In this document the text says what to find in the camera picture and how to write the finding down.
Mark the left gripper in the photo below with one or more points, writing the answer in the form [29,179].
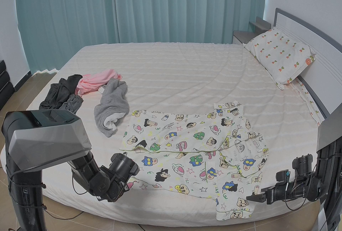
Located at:
[125,186]

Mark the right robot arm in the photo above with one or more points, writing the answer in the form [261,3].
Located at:
[331,171]

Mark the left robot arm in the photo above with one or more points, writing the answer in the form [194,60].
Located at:
[26,184]

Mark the bed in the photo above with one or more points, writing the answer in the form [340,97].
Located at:
[173,69]

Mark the white printed pillow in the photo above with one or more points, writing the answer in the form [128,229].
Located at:
[280,56]

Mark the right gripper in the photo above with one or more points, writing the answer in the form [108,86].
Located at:
[277,194]

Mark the white printed pyjama top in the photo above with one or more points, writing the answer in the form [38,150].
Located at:
[192,149]

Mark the grey bedside table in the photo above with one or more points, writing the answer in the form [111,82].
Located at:
[245,36]

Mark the dark grey garment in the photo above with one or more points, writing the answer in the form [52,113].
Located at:
[73,103]

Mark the black chest of drawers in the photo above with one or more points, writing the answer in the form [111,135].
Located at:
[5,83]

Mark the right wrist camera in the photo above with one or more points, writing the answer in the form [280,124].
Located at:
[282,176]

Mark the black garment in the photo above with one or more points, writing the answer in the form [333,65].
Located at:
[58,93]

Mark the pink garment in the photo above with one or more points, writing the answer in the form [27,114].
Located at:
[98,80]

